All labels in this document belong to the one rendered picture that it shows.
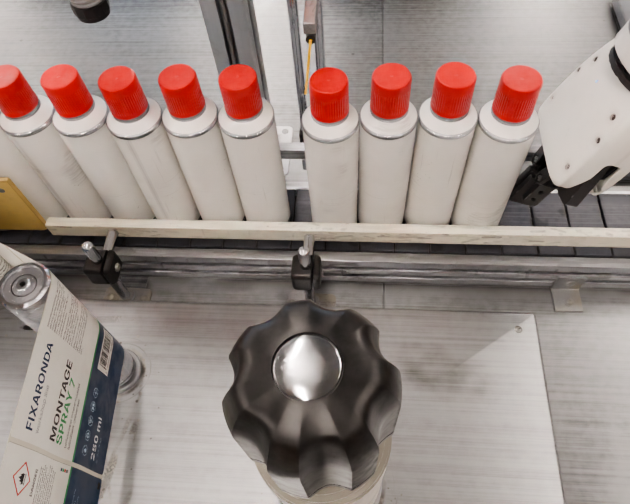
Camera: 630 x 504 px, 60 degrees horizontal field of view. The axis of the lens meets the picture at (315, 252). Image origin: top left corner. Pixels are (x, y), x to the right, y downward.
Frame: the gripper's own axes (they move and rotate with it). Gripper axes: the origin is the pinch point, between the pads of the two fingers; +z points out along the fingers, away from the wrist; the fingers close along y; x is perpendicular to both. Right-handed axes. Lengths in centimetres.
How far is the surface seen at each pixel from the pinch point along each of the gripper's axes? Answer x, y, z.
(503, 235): -1.5, 4.1, 3.7
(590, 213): 9.9, -1.3, 3.2
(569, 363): 8.5, 14.4, 9.0
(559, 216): 6.7, -0.8, 4.3
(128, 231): -38.8, 4.1, 18.0
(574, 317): 9.8, 9.1, 8.5
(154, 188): -36.7, 2.6, 11.1
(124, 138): -39.6, 2.6, 4.3
